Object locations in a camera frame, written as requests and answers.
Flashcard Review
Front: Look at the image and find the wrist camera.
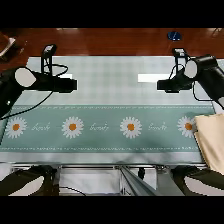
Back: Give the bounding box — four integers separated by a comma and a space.
171, 47, 190, 73
40, 43, 58, 76

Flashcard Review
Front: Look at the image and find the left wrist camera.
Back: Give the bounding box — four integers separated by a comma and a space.
40, 43, 58, 76

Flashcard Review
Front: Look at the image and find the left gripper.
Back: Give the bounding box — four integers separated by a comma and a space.
51, 77, 79, 95

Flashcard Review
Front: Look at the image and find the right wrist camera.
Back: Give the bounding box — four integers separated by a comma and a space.
171, 47, 190, 73

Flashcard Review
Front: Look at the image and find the cream garment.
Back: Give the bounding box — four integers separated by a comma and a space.
193, 112, 224, 176

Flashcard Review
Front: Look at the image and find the blue round object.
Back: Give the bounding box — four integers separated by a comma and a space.
166, 30, 183, 42

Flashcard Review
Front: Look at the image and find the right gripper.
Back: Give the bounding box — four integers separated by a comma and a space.
156, 69, 195, 94

